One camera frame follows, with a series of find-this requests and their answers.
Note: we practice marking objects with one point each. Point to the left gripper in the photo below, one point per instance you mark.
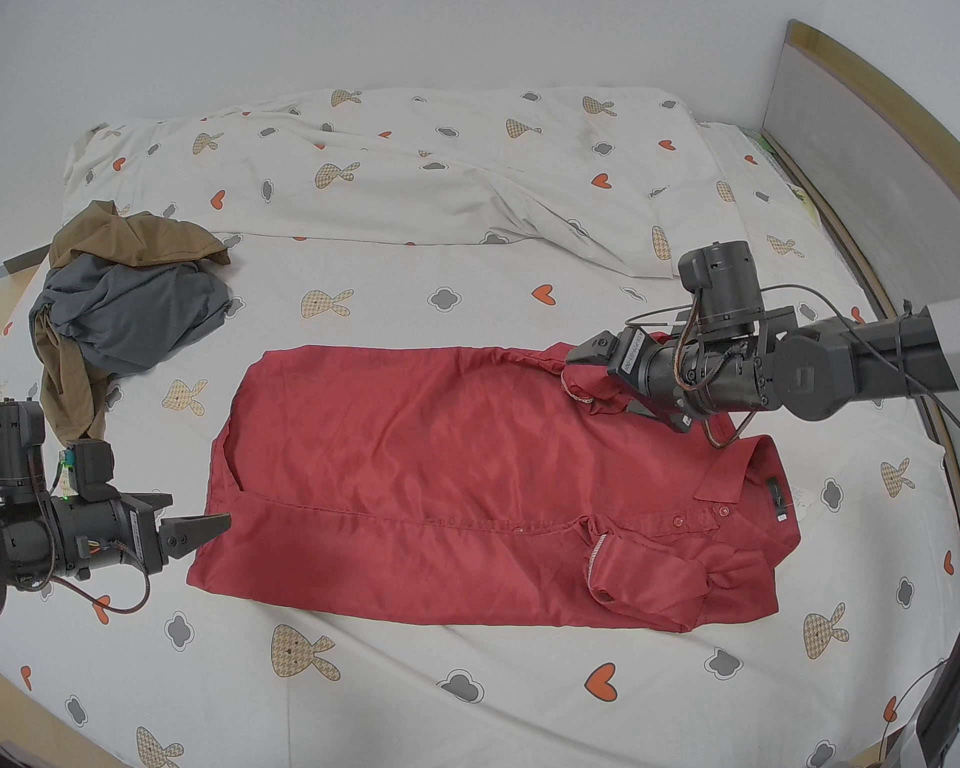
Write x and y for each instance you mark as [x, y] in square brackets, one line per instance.
[90, 536]

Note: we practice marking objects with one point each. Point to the white printed pillow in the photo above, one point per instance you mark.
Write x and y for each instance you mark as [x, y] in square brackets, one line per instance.
[739, 202]

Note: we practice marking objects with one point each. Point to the bed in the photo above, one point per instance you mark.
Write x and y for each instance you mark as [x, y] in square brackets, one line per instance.
[525, 712]

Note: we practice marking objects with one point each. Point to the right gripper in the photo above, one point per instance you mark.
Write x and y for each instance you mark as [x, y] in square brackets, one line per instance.
[712, 379]

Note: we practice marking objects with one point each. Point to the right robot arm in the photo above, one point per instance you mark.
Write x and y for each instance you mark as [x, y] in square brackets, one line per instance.
[720, 285]

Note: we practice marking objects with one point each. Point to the grey garment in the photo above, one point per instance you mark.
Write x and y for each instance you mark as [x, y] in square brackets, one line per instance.
[127, 307]

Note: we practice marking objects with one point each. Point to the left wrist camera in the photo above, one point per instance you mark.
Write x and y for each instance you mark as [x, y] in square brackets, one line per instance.
[92, 469]

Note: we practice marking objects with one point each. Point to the brown garment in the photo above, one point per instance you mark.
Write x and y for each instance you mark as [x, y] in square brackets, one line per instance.
[135, 236]

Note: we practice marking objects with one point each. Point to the white printed quilt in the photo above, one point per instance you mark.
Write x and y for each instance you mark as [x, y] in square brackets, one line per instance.
[375, 180]

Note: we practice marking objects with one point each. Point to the red shirt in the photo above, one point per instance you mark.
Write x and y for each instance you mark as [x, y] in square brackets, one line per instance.
[412, 450]

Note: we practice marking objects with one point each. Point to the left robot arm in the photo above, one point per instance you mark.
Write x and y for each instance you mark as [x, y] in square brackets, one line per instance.
[19, 450]

